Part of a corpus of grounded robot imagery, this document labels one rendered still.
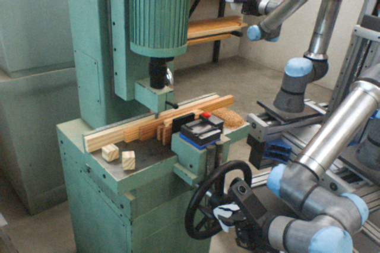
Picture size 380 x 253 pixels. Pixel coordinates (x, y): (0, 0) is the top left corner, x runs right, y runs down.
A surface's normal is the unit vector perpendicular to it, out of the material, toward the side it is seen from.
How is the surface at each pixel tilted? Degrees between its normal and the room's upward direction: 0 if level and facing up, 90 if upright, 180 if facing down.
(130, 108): 90
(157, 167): 90
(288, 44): 90
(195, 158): 90
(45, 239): 0
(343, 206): 7
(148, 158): 0
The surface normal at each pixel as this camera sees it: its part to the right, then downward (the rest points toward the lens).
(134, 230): 0.65, 0.45
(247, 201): 0.29, -0.47
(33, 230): 0.07, -0.84
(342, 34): -0.75, 0.32
